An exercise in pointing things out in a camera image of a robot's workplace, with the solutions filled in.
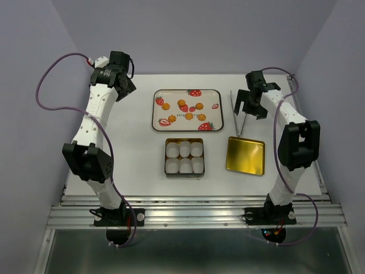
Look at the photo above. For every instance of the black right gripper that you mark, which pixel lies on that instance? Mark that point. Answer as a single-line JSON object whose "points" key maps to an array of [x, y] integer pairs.
{"points": [[242, 95]]}

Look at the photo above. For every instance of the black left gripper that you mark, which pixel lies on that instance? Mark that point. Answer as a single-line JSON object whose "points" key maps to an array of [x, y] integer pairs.
{"points": [[130, 88]]}

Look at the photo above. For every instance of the metal tongs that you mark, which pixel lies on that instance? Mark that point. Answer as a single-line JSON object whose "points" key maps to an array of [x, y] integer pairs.
{"points": [[239, 118]]}

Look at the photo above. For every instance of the swirl cookie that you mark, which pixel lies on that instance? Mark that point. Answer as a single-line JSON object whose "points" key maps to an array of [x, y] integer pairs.
{"points": [[199, 106]]}

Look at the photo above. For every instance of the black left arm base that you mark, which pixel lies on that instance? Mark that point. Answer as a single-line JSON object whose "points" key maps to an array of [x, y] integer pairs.
{"points": [[117, 217]]}

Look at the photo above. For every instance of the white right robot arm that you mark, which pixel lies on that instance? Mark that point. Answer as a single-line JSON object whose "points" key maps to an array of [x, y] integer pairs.
{"points": [[296, 139]]}

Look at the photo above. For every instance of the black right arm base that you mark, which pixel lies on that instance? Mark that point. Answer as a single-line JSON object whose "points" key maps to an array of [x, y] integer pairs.
{"points": [[267, 217]]}

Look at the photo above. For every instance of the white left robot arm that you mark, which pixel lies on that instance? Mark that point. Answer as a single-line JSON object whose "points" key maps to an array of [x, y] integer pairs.
{"points": [[85, 155]]}

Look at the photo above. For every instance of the round cookie left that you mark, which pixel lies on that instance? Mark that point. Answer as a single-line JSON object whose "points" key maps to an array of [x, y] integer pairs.
{"points": [[165, 106]]}

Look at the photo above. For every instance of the gold tin lid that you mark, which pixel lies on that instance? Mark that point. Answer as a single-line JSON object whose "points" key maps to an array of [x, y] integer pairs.
{"points": [[245, 156]]}

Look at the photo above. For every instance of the strawberry print tray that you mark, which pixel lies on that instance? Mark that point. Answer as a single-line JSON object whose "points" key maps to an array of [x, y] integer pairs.
{"points": [[210, 98]]}

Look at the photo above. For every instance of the white paper cup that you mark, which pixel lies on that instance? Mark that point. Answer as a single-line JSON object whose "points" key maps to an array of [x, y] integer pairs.
{"points": [[185, 166], [172, 150], [172, 166], [197, 165], [184, 149], [196, 149]]}

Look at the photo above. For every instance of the square cookie tin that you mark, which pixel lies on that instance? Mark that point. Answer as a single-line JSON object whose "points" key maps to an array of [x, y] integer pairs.
{"points": [[179, 175]]}

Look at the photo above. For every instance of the aluminium rail frame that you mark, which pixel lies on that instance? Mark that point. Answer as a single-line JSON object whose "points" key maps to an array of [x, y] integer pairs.
{"points": [[214, 202]]}

